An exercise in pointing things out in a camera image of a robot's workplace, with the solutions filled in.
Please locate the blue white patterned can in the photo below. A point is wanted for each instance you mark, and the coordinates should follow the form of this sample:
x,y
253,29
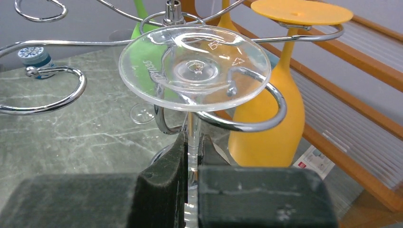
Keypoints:
x,y
35,57

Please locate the orange plastic cup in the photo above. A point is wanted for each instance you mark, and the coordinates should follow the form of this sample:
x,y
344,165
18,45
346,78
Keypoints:
x,y
224,43

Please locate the chrome wine glass rack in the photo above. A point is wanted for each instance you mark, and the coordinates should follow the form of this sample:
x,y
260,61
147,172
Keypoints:
x,y
80,120

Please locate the green plastic wine glass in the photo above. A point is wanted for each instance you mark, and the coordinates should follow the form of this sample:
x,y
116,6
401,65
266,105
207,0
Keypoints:
x,y
147,57

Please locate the clear wine glass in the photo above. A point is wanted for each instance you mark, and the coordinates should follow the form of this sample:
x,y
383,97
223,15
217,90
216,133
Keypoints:
x,y
192,82

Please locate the wooden shelf rack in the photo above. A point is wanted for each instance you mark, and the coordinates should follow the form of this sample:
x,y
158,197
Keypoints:
x,y
325,84

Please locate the small white red box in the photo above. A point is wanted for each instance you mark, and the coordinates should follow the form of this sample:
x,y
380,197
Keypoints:
x,y
315,160

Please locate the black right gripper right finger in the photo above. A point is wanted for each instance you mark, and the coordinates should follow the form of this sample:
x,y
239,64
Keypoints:
x,y
256,197

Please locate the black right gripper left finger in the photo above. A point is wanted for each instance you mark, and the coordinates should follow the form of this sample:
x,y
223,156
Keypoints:
x,y
152,198

